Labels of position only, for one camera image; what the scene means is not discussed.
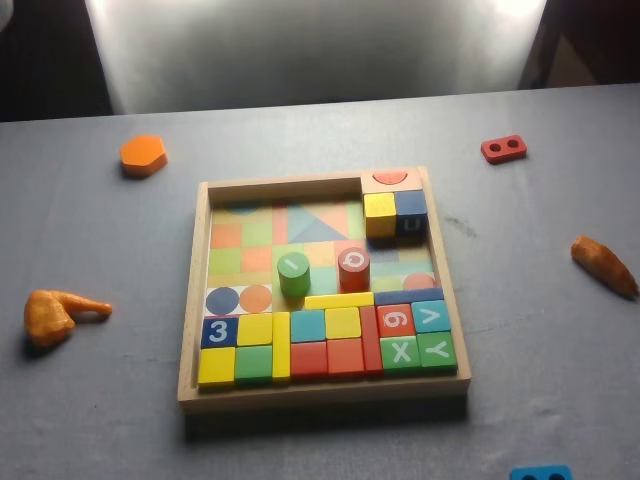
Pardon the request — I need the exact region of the teal cube with letter V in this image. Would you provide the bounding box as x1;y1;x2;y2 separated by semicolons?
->
411;299;454;334

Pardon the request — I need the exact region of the yellow wooden cube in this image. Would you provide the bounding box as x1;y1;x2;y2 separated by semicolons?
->
324;306;363;341
236;312;275;347
197;346;237;390
363;192;399;239

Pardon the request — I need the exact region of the orange hexagon block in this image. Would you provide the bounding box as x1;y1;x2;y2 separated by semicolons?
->
118;133;170;179

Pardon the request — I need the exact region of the wooden puzzle tray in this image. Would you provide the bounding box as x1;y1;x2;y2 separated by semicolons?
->
177;165;474;414

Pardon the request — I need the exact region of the red wooden cylinder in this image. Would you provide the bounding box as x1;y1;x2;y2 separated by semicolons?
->
337;247;372;293

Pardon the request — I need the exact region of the blue cube with digit 3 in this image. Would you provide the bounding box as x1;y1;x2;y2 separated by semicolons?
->
200;315;240;350

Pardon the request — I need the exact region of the toy fried orange piece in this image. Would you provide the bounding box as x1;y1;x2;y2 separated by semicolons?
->
570;234;640;300

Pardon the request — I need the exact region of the grey table cloth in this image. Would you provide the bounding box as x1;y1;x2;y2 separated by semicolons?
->
0;82;640;480

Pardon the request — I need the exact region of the white backdrop sheet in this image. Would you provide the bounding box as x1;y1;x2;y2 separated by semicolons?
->
82;0;549;117

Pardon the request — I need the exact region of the blue two-hole block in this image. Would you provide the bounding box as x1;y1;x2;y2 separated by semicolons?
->
508;464;574;480

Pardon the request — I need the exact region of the red wooden cube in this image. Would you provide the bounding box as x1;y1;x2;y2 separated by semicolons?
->
326;338;366;377
289;341;330;380

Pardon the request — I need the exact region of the red two-hole block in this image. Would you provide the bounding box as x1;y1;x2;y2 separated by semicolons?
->
480;133;528;166

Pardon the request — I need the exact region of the blue wooden bar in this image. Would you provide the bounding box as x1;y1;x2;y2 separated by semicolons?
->
373;287;446;307

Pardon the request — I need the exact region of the green wooden cylinder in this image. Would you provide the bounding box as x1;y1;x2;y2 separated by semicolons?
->
277;251;312;297

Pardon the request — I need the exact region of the teal wooden cube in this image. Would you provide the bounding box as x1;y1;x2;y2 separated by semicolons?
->
289;309;328;344

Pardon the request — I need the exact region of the blue cube with letter U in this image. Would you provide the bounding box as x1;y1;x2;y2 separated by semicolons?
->
394;189;430;237

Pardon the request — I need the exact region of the yellow wooden bar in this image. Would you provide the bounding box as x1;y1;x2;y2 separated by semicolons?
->
303;291;376;312
271;311;293;384

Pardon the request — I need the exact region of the red cube with white digit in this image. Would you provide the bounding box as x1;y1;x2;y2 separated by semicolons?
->
375;303;417;338

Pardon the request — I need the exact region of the green wooden cube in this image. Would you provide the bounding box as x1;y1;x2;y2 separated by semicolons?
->
233;344;275;385

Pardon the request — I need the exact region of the red wooden bar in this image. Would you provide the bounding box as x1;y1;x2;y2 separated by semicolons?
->
359;305;385;375

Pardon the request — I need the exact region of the toy fried chicken drumstick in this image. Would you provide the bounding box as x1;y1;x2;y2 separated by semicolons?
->
23;288;114;349

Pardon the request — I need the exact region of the green cube with letter X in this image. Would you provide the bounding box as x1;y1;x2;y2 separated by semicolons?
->
379;335;422;372

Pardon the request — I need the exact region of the green cube with letter Y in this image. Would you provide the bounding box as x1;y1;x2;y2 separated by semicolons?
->
416;330;460;370

